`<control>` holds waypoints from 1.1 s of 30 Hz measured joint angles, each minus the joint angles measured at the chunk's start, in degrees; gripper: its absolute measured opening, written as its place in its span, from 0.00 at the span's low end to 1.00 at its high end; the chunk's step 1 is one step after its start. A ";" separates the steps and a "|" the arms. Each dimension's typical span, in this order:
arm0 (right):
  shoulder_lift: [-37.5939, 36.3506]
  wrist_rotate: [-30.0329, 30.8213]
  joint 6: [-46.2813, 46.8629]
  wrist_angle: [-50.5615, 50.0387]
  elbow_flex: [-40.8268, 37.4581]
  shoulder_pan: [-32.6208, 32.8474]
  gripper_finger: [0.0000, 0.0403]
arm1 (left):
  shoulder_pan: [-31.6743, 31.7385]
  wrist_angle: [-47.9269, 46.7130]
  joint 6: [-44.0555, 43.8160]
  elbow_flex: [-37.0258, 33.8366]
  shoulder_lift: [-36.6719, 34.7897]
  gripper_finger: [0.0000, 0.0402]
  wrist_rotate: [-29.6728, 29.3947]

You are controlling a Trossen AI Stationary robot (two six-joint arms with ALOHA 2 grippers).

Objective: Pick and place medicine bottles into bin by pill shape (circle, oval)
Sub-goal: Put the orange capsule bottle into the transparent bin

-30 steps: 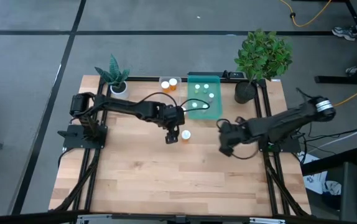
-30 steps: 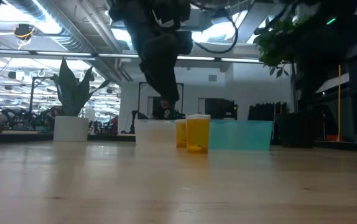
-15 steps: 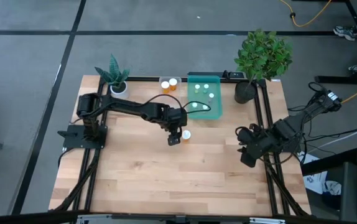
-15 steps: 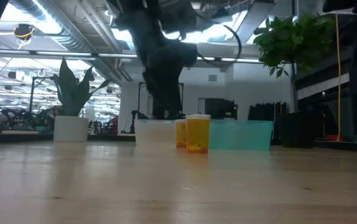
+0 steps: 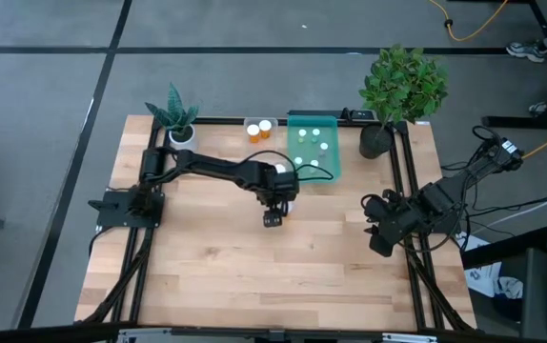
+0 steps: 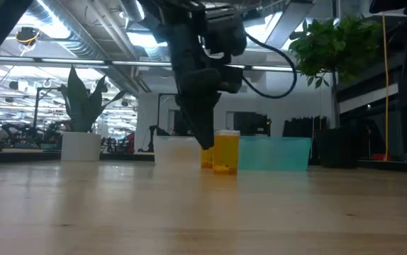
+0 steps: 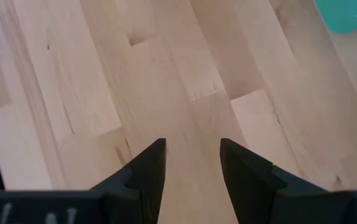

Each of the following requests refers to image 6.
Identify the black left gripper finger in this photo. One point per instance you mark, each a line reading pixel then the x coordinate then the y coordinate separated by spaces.
pixel 201 120

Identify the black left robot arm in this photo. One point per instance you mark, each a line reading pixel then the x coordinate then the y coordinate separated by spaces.
pixel 175 17

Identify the clear plastic bin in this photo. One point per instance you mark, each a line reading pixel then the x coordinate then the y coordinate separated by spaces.
pixel 175 152

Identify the teal plastic bin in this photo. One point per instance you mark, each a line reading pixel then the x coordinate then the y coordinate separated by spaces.
pixel 278 154

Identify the snake plant in white pot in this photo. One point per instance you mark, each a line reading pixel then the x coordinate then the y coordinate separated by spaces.
pixel 81 147

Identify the leafy plant in black pot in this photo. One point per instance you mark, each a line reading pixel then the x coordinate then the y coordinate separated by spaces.
pixel 331 46

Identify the red box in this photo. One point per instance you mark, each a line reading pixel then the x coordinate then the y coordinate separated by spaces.
pixel 380 157

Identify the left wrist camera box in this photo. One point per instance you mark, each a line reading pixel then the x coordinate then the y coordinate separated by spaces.
pixel 224 35

